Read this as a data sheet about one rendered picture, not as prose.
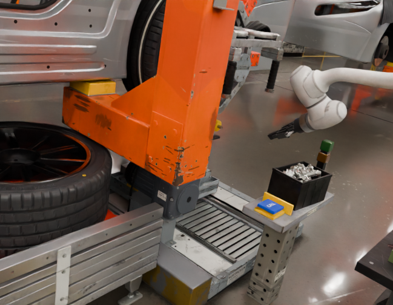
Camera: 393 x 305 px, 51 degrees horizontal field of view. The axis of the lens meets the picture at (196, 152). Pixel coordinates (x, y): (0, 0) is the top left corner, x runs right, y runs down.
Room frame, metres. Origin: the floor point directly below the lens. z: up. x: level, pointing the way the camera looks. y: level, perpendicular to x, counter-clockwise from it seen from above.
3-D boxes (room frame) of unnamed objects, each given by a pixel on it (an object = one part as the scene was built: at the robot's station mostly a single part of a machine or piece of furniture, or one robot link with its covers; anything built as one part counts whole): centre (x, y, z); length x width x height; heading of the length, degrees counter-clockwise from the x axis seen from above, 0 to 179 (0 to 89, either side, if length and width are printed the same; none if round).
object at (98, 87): (1.65, 0.47, 0.71); 0.14 x 0.14 x 0.05; 53
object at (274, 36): (1.95, -0.15, 1.03); 0.19 x 0.18 x 0.11; 53
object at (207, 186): (2.05, 0.14, 0.13); 0.50 x 0.36 x 0.10; 143
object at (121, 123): (1.55, 0.33, 0.69); 0.52 x 0.17 x 0.35; 53
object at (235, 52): (1.68, -0.06, 0.93); 0.09 x 0.05 x 0.05; 53
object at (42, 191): (1.33, 0.62, 0.39); 0.66 x 0.66 x 0.24
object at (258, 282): (1.42, -0.38, 0.21); 0.10 x 0.10 x 0.42; 53
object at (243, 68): (1.90, -0.05, 0.85); 0.21 x 0.14 x 0.14; 53
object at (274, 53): (1.95, -0.26, 0.93); 0.09 x 0.05 x 0.05; 53
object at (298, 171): (1.47, -0.41, 0.51); 0.20 x 0.14 x 0.13; 134
